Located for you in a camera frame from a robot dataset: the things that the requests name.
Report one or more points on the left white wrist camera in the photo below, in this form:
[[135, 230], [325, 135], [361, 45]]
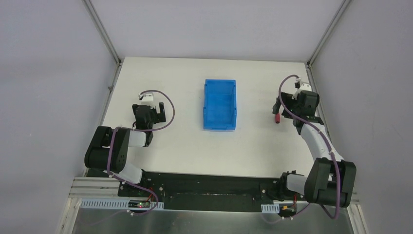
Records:
[[146, 98]]

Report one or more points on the white slotted cable duct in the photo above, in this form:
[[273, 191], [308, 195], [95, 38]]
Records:
[[270, 208], [115, 204]]

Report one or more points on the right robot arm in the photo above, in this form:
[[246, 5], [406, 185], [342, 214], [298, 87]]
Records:
[[331, 179]]

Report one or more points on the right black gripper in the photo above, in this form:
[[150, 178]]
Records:
[[285, 107]]

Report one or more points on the controller board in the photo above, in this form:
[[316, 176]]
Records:
[[139, 204], [288, 210]]

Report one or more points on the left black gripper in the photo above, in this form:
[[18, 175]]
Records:
[[150, 117]]

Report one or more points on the red handled screwdriver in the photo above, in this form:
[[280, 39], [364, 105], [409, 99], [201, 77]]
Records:
[[277, 118]]

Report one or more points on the aluminium front frame rail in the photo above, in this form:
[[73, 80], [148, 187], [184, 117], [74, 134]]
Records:
[[100, 187]]

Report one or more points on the aluminium frame post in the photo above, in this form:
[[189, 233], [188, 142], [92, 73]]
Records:
[[89, 6], [329, 30]]

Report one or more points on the right controller board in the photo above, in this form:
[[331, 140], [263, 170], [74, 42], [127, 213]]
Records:
[[288, 210]]

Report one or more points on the left white slotted cable duct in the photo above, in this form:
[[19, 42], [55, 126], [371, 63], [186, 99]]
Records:
[[115, 204]]

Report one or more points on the metal sheet front panel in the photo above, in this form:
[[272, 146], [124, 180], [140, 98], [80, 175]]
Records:
[[312, 221]]

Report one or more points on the right aluminium frame post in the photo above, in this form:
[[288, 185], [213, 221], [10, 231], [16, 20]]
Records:
[[329, 30]]

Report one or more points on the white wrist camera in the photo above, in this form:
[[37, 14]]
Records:
[[301, 86], [146, 98]]

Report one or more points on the blue plastic bin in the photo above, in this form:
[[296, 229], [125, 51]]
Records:
[[220, 105]]

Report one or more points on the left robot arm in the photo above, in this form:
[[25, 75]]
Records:
[[108, 150]]

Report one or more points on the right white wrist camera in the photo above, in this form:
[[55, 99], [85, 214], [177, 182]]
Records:
[[301, 86]]

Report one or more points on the left controller board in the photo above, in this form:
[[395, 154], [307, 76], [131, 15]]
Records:
[[139, 204]]

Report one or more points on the left aluminium frame post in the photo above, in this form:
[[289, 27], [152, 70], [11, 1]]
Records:
[[89, 6]]

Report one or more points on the right white slotted cable duct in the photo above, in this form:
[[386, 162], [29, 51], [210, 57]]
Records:
[[270, 208]]

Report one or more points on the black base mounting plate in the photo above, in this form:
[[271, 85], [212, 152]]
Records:
[[209, 192]]

